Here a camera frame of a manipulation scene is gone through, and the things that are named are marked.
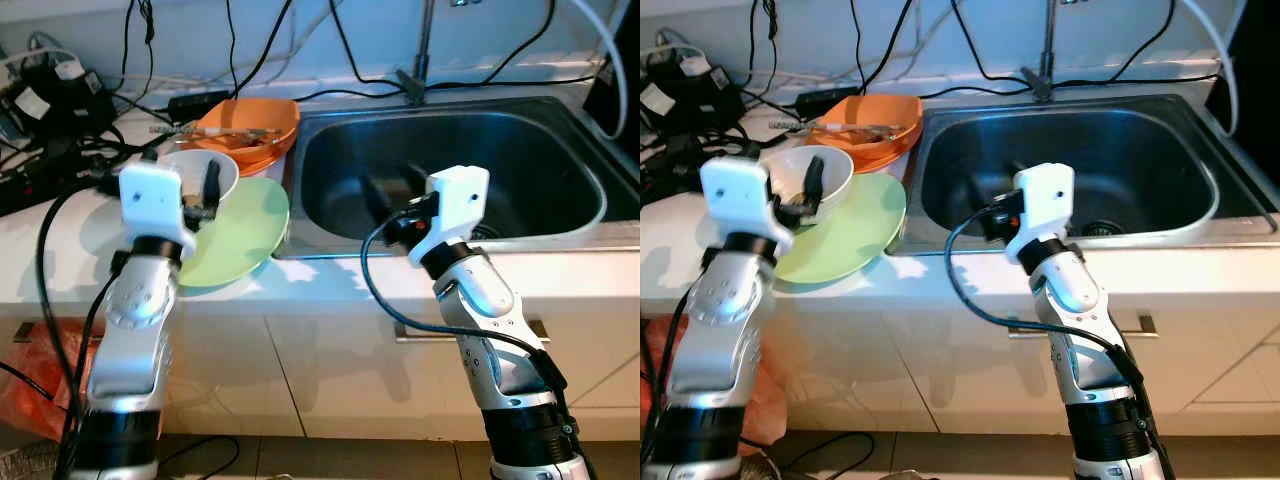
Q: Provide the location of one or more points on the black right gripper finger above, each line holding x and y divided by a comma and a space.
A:
1013, 177
372, 193
415, 180
972, 192

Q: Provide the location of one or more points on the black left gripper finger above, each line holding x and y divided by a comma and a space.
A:
817, 180
212, 182
151, 157
750, 152

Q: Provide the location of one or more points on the white bowl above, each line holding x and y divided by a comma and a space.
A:
190, 168
790, 165

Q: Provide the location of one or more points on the green plate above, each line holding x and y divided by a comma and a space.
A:
245, 235
850, 235

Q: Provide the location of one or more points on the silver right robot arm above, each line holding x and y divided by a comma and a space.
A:
480, 300
1075, 295

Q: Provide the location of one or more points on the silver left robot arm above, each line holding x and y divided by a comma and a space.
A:
135, 330
725, 320

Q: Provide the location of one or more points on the white kitchen cabinet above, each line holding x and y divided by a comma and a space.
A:
320, 380
900, 370

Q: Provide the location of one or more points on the long light utensil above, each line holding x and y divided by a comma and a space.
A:
230, 131
850, 128

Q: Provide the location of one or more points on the black power brick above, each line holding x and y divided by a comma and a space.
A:
822, 97
198, 101

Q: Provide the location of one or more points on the black charger box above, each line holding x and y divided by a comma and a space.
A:
700, 95
60, 100

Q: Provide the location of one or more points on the round sink drain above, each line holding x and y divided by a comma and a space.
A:
1105, 228
488, 233

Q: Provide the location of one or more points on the orange bowl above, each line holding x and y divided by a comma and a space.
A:
255, 110
870, 108

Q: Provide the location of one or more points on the black power strip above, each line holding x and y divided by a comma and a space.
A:
40, 185
665, 165

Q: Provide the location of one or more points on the stainless steel sink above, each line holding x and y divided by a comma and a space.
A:
1150, 160
500, 160

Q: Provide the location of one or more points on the dark metal faucet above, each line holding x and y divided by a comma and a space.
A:
1038, 85
412, 88

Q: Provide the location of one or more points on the orange plastic bag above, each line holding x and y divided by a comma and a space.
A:
40, 385
770, 400

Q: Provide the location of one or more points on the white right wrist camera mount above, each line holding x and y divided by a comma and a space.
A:
1045, 197
458, 200

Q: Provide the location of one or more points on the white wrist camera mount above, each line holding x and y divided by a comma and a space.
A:
1045, 197
150, 200
458, 200
735, 195

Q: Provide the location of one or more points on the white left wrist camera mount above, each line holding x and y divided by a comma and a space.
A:
150, 200
735, 195

